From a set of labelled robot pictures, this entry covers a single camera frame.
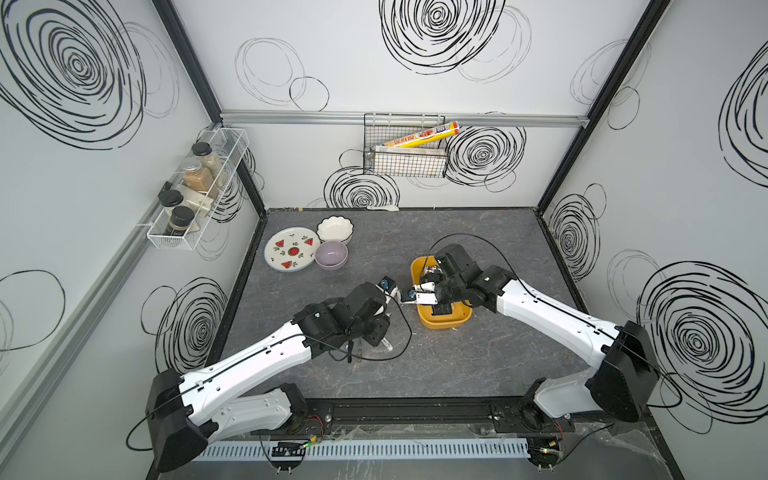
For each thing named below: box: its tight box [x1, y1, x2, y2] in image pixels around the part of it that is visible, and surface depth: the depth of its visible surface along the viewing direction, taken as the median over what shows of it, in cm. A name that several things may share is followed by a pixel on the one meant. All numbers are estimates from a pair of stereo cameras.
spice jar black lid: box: [192, 142, 213, 156], surface depth 74 cm
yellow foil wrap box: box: [381, 121, 460, 148], surface depth 91 cm
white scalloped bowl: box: [316, 215, 355, 244], surface depth 114 cm
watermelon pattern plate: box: [263, 226, 321, 273], surface depth 110 cm
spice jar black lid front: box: [158, 190, 184, 216], surface depth 64 cm
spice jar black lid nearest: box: [164, 206, 195, 237], surface depth 64 cm
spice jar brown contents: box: [180, 157, 214, 192], surface depth 72 cm
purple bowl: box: [314, 240, 349, 271], surface depth 104 cm
